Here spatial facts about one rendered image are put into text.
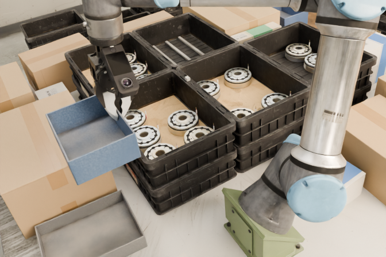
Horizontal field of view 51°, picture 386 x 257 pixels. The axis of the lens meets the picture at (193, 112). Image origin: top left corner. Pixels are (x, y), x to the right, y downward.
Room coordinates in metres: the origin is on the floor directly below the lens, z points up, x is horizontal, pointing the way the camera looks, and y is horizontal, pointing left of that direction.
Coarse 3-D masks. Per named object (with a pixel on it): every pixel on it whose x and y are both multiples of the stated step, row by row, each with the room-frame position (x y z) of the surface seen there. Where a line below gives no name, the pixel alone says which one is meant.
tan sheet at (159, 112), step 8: (152, 104) 1.20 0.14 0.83; (160, 104) 1.19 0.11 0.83; (168, 104) 1.19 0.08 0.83; (176, 104) 1.18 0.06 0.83; (144, 112) 1.16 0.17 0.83; (152, 112) 1.15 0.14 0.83; (160, 112) 1.15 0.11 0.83; (168, 112) 1.14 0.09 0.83; (152, 120) 1.10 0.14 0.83; (160, 120) 1.10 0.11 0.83; (160, 128) 1.06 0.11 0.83; (168, 136) 1.01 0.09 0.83; (176, 136) 1.01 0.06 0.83
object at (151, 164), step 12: (168, 72) 1.25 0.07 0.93; (192, 84) 1.15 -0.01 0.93; (204, 96) 1.07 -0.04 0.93; (216, 108) 1.00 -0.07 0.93; (228, 120) 0.94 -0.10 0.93; (216, 132) 0.89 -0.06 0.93; (228, 132) 0.90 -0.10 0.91; (192, 144) 0.85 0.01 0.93; (204, 144) 0.86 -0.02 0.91; (144, 156) 0.82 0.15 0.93; (168, 156) 0.81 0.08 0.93; (180, 156) 0.83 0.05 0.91
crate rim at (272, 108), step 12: (228, 48) 1.37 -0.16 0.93; (264, 60) 1.25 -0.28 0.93; (180, 72) 1.24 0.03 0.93; (288, 72) 1.16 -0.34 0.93; (288, 96) 1.02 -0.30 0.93; (300, 96) 1.02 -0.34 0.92; (264, 108) 0.97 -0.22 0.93; (276, 108) 0.98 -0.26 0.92; (240, 120) 0.93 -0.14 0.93; (252, 120) 0.94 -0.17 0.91
